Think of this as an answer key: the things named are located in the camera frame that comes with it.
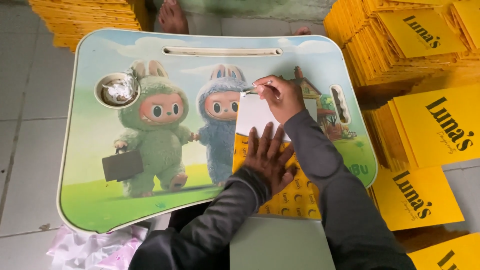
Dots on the stack of yellow bags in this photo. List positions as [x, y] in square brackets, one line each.
[393, 48]
[450, 255]
[438, 131]
[416, 198]
[90, 18]

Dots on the person's right hand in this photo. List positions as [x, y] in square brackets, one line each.
[285, 99]

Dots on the cartoon print lap desk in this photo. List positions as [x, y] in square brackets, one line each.
[112, 195]

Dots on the pale green flat board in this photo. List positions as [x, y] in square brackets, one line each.
[281, 243]

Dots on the person's left hand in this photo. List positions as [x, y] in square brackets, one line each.
[268, 161]

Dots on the yellow printed paper bag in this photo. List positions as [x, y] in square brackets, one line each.
[300, 197]

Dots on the crumpled white paper strips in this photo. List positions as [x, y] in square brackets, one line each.
[119, 91]

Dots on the thin white tape liner strip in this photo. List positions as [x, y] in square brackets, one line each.
[246, 92]

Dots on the pink and white plastic bag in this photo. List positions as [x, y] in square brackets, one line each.
[97, 247]

